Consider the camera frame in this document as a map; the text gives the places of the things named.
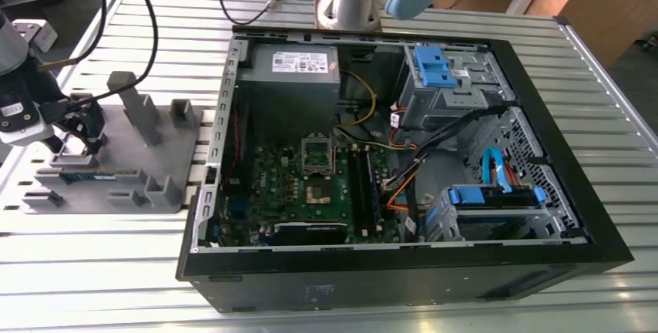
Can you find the short blue expansion slot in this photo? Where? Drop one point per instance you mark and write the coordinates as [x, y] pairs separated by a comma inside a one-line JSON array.
[[238, 209]]

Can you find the blue drive bay bracket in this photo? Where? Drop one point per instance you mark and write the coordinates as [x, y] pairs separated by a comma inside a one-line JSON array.
[[429, 67]]

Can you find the metal locking lever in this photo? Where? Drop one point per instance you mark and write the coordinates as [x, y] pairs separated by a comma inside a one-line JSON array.
[[336, 161]]

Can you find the grey power supply unit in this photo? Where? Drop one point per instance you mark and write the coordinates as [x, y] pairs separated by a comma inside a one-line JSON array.
[[293, 98]]

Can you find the black graphics card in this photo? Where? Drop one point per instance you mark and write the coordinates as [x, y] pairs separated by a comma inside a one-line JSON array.
[[309, 234]]

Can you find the black RAM slot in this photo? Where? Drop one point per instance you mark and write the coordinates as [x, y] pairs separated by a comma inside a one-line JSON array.
[[364, 190], [369, 190], [357, 190]]

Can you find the black PC case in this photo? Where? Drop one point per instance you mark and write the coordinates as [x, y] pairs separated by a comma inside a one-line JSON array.
[[360, 283]]

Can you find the metal drive cage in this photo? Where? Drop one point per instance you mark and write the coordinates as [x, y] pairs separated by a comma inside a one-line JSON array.
[[515, 213], [462, 98]]

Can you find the green motherboard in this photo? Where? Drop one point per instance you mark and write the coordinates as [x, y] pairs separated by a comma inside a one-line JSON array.
[[273, 171]]

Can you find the blue RAM stick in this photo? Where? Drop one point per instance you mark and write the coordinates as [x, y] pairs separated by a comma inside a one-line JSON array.
[[87, 176]]

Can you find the grey parts rack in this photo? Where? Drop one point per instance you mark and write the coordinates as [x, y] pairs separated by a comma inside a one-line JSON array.
[[170, 163]]

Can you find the silver CPU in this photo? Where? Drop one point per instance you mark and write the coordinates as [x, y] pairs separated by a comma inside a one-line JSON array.
[[75, 152]]

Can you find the wooden cabinet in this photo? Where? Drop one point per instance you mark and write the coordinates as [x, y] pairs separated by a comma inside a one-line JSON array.
[[617, 1]]

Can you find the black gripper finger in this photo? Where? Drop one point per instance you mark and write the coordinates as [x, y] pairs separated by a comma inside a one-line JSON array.
[[55, 144], [94, 144]]

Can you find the hard disk in blue carrier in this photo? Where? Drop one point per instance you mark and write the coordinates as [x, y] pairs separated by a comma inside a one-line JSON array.
[[465, 196]]

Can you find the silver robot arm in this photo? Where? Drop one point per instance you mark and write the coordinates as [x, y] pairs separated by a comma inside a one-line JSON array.
[[350, 5]]

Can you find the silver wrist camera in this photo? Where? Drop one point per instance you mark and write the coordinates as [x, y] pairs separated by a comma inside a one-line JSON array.
[[34, 36], [26, 134]]

